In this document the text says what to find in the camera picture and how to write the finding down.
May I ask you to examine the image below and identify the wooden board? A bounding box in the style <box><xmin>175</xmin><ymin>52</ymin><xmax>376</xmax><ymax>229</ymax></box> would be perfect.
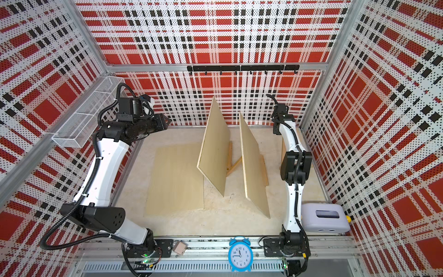
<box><xmin>197</xmin><ymin>98</ymin><xmax>230</xmax><ymax>196</ymax></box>
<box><xmin>239</xmin><ymin>113</ymin><xmax>271</xmax><ymax>219</ymax></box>
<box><xmin>144</xmin><ymin>143</ymin><xmax>204</xmax><ymax>216</ymax></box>

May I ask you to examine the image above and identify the small wooden easel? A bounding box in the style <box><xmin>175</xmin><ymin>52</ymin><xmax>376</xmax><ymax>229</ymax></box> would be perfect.
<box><xmin>279</xmin><ymin>125</ymin><xmax>308</xmax><ymax>172</ymax></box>

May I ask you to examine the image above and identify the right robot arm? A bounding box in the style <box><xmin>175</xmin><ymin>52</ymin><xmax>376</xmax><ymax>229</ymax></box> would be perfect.
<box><xmin>266</xmin><ymin>94</ymin><xmax>312</xmax><ymax>259</ymax></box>

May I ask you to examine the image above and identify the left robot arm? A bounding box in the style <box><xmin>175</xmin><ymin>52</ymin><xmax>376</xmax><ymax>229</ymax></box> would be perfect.
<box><xmin>39</xmin><ymin>83</ymin><xmax>170</xmax><ymax>255</ymax></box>

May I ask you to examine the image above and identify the right wooden easel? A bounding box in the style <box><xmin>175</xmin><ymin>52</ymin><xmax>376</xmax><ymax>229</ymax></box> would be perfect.
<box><xmin>261</xmin><ymin>155</ymin><xmax>269</xmax><ymax>187</ymax></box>

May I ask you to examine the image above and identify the lavender toaster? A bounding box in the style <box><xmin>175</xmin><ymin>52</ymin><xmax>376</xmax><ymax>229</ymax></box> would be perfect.
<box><xmin>301</xmin><ymin>203</ymin><xmax>350</xmax><ymax>234</ymax></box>

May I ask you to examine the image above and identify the small brown square block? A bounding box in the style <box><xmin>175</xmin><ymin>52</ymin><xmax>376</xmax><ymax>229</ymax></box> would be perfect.
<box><xmin>173</xmin><ymin>241</ymin><xmax>188</xmax><ymax>256</ymax></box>

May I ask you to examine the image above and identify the blue alarm clock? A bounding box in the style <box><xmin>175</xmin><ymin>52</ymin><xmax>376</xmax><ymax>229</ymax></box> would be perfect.
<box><xmin>228</xmin><ymin>236</ymin><xmax>254</xmax><ymax>272</ymax></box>

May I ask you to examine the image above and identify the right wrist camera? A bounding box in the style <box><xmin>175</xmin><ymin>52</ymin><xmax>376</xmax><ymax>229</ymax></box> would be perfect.
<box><xmin>272</xmin><ymin>103</ymin><xmax>289</xmax><ymax>118</ymax></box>

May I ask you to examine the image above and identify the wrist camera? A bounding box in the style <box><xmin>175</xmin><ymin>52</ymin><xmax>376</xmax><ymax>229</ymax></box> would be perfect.
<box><xmin>272</xmin><ymin>103</ymin><xmax>289</xmax><ymax>118</ymax></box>
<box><xmin>117</xmin><ymin>94</ymin><xmax>155</xmax><ymax>123</ymax></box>

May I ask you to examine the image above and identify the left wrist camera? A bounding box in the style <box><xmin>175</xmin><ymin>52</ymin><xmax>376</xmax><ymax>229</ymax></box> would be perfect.
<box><xmin>117</xmin><ymin>94</ymin><xmax>155</xmax><ymax>123</ymax></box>

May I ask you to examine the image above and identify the black hook rail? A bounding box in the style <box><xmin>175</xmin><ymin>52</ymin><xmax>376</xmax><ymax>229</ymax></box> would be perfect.
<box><xmin>187</xmin><ymin>64</ymin><xmax>301</xmax><ymax>74</ymax></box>

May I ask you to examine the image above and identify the white wire mesh basket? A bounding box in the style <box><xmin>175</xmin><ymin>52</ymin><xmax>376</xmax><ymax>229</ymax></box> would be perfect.
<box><xmin>52</xmin><ymin>76</ymin><xmax>123</xmax><ymax>148</ymax></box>

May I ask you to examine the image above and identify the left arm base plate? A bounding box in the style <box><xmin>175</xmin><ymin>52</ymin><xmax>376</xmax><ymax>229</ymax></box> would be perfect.
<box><xmin>126</xmin><ymin>239</ymin><xmax>174</xmax><ymax>258</ymax></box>

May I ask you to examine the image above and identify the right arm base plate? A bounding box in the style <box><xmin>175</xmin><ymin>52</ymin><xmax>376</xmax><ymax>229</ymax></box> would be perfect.
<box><xmin>263</xmin><ymin>238</ymin><xmax>311</xmax><ymax>257</ymax></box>

